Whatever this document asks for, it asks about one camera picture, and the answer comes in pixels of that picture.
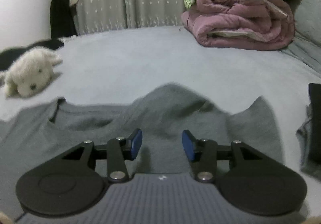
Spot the folded black garment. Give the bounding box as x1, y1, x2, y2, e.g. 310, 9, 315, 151
308, 83, 321, 162

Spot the folded grey garment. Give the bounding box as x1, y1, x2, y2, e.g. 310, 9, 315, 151
296, 105, 321, 179

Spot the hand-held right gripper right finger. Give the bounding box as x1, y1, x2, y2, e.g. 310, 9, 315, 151
182, 129, 262, 184

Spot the grey quilted blanket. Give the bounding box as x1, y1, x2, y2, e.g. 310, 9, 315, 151
279, 0, 321, 74

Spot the black hanging garment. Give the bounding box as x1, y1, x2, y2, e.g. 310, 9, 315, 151
50, 0, 78, 39

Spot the folded pink quilt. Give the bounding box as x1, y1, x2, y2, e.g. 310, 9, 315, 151
181, 0, 295, 51

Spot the black garment lying flat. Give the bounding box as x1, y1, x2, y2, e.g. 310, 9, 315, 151
0, 39, 65, 71

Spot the white plush dog toy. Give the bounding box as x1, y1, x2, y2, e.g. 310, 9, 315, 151
0, 47, 63, 97

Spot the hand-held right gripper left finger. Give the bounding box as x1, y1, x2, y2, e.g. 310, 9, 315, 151
61, 129, 143, 184

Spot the grey t-shirt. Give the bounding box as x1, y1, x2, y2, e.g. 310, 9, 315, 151
0, 84, 284, 214

